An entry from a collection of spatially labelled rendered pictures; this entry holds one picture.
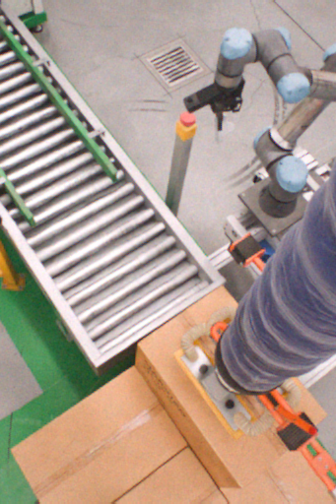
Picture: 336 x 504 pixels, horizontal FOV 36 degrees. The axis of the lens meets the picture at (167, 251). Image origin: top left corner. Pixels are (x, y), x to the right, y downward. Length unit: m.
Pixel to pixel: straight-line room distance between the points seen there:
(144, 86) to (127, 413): 2.31
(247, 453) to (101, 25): 3.19
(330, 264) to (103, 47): 3.37
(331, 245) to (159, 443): 1.62
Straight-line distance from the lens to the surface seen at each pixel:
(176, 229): 2.46
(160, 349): 1.89
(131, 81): 3.77
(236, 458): 1.88
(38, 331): 2.92
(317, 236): 0.77
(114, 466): 2.24
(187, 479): 2.25
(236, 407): 1.76
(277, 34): 1.49
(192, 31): 4.16
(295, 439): 1.67
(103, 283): 2.39
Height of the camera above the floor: 2.78
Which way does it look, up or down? 65 degrees down
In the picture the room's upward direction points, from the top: 11 degrees clockwise
